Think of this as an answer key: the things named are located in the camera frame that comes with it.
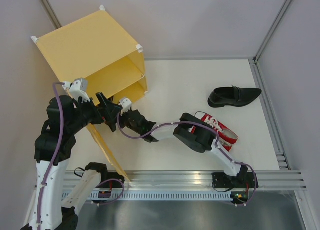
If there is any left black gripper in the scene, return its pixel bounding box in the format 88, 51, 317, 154
67, 91, 122, 132

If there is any yellow cabinet door panel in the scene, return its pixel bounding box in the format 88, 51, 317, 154
86, 124, 131, 182

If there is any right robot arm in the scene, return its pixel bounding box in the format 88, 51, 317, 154
103, 97, 248, 187

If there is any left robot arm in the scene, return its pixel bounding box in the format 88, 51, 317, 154
23, 92, 122, 229

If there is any yellow shoe cabinet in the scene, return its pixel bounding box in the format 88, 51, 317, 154
31, 6, 148, 104

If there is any red canvas sneaker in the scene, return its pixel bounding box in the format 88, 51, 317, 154
194, 111, 239, 144
219, 138, 234, 152

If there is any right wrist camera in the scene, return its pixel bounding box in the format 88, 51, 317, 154
119, 97, 132, 113

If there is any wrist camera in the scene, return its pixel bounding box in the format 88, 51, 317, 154
119, 97, 132, 113
62, 78, 92, 103

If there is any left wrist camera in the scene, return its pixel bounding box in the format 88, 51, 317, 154
62, 78, 92, 103

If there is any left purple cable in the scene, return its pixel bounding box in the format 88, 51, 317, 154
34, 81, 66, 222

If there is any aluminium front rail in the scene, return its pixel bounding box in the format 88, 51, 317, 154
59, 170, 308, 190

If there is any white slotted cable duct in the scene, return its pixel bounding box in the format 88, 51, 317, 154
61, 191, 235, 201

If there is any aluminium frame post left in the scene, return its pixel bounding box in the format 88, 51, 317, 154
39, 0, 62, 29

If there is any aluminium frame post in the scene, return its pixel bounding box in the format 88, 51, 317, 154
39, 0, 62, 29
252, 0, 294, 64

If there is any aluminium frame post right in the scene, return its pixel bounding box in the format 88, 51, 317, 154
252, 0, 294, 64

